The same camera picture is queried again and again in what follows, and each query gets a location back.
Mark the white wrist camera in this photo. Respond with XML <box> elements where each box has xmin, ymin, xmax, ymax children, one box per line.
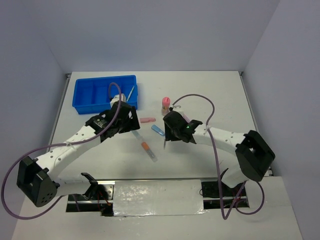
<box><xmin>169</xmin><ymin>105</ymin><xmax>184</xmax><ymax>116</ymax></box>
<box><xmin>110</xmin><ymin>93</ymin><xmax>127</xmax><ymax>108</ymax></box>

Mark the blue compartment tray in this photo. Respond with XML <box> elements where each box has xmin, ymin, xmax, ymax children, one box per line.
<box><xmin>72</xmin><ymin>75</ymin><xmax>138</xmax><ymax>115</ymax></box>

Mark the pink correction tape case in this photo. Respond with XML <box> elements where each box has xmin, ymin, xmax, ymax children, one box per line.
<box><xmin>139</xmin><ymin>117</ymin><xmax>156</xmax><ymax>123</ymax></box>

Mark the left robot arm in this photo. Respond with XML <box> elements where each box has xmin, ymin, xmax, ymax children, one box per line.
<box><xmin>17</xmin><ymin>101</ymin><xmax>140</xmax><ymax>208</ymax></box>

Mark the orange-capped highlighter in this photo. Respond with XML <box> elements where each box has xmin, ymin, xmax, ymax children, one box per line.
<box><xmin>140</xmin><ymin>141</ymin><xmax>158</xmax><ymax>162</ymax></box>

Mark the purple highlighter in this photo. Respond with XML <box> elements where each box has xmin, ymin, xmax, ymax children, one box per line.
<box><xmin>183</xmin><ymin>114</ymin><xmax>190</xmax><ymax>123</ymax></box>

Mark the blue-capped highlighter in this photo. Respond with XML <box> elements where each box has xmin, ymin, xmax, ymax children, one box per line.
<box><xmin>132</xmin><ymin>130</ymin><xmax>142</xmax><ymax>140</ymax></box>

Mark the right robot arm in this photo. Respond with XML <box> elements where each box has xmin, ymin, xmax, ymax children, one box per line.
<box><xmin>163</xmin><ymin>110</ymin><xmax>276</xmax><ymax>196</ymax></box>

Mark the blue correction tape case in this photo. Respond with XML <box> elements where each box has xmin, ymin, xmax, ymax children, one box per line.
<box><xmin>151</xmin><ymin>124</ymin><xmax>165</xmax><ymax>137</ymax></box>

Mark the pink-lidded jar of clips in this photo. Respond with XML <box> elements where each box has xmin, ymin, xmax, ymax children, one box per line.
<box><xmin>161</xmin><ymin>97</ymin><xmax>171</xmax><ymax>116</ymax></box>

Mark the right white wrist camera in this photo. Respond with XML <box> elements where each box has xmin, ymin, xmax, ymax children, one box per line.
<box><xmin>169</xmin><ymin>105</ymin><xmax>184</xmax><ymax>116</ymax></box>

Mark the silver taped cover plate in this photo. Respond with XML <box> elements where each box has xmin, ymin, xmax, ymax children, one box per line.
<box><xmin>113</xmin><ymin>179</ymin><xmax>205</xmax><ymax>217</ymax></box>

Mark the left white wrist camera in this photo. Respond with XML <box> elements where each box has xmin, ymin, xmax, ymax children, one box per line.
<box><xmin>110</xmin><ymin>93</ymin><xmax>127</xmax><ymax>108</ymax></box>

